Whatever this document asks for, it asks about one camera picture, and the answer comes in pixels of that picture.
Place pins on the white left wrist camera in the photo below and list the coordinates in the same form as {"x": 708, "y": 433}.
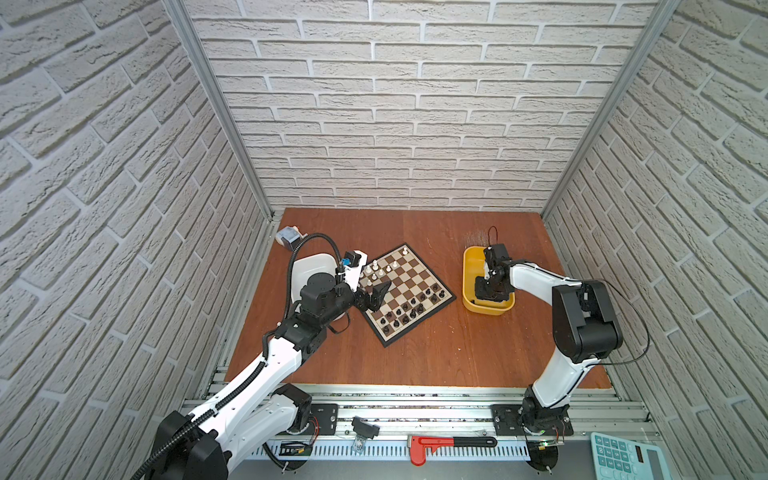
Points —
{"x": 353, "y": 263}

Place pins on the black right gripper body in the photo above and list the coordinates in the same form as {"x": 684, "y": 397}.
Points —
{"x": 485, "y": 288}

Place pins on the red black clamp tool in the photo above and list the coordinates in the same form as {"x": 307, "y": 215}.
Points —
{"x": 419, "y": 445}

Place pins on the grey pencil sharpener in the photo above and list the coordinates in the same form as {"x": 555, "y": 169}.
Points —
{"x": 289, "y": 237}

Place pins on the teal calculator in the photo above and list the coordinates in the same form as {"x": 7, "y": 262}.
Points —
{"x": 621, "y": 459}

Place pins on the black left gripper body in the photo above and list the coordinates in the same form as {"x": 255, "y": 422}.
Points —
{"x": 362, "y": 297}

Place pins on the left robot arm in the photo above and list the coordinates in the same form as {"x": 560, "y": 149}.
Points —
{"x": 215, "y": 437}

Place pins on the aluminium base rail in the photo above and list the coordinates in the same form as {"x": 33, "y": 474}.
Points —
{"x": 401, "y": 411}

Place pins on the white plastic bin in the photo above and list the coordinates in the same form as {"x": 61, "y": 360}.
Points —
{"x": 305, "y": 267}

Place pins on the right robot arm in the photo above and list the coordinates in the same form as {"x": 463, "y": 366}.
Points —
{"x": 585, "y": 330}

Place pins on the yellow plastic bin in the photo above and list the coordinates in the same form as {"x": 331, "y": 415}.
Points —
{"x": 485, "y": 261}

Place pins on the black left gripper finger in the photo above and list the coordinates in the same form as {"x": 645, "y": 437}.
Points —
{"x": 381, "y": 288}
{"x": 375, "y": 301}

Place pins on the folding chess board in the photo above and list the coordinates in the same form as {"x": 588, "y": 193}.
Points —
{"x": 416, "y": 293}

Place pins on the small black bracket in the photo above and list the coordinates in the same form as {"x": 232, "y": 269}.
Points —
{"x": 364, "y": 431}

